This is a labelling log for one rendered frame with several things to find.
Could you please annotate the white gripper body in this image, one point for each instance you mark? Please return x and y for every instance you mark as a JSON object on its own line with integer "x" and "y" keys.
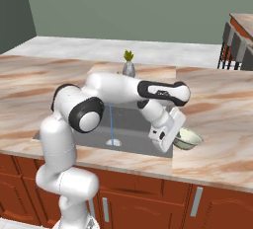
{"x": 174, "y": 126}

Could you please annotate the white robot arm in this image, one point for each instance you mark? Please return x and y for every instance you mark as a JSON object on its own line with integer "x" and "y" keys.
{"x": 59, "y": 140}

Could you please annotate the pale green bowl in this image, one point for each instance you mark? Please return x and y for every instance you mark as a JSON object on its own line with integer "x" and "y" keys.
{"x": 190, "y": 138}

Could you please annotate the grey sink basin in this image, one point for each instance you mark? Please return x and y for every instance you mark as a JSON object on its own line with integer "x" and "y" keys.
{"x": 131, "y": 131}

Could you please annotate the brown false drawer front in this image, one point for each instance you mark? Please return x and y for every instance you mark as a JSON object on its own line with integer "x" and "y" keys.
{"x": 131, "y": 182}

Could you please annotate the grey vase with green plant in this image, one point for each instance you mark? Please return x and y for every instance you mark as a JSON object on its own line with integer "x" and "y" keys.
{"x": 128, "y": 67}

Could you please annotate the brown cupboard door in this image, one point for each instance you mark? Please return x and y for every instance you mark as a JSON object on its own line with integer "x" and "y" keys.
{"x": 145, "y": 211}
{"x": 227, "y": 211}
{"x": 13, "y": 190}
{"x": 46, "y": 206}

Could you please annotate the brown kitchen island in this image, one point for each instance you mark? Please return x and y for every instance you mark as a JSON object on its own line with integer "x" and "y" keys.
{"x": 244, "y": 24}

